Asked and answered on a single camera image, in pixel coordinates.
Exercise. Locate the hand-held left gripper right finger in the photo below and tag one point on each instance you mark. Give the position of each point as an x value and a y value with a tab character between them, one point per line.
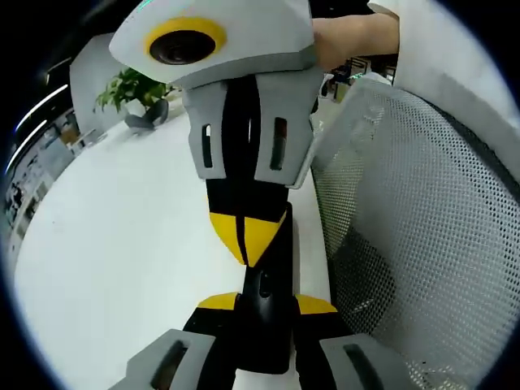
357	365

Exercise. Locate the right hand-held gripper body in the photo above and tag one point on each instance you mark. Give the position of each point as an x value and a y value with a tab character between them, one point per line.
252	48

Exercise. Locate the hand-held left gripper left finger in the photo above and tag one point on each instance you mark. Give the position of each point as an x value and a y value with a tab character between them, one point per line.
162	361

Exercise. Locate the green potted plant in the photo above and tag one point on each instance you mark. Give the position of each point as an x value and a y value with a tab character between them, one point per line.
126	87

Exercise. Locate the grey mesh office chair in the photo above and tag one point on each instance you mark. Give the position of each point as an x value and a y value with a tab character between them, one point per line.
426	223

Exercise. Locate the ceiling light strip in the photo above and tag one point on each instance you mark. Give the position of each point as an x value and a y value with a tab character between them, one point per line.
26	142
40	103

